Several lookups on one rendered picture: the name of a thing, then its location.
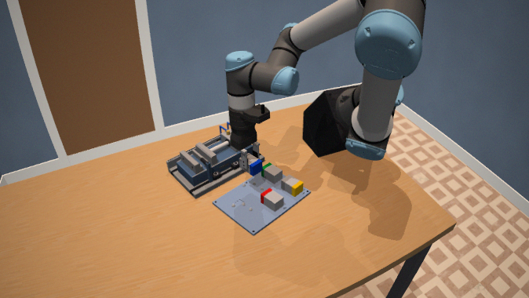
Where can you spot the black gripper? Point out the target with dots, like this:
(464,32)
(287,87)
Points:
(243,116)

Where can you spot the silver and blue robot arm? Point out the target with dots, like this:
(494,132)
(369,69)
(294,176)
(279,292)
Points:
(388,43)

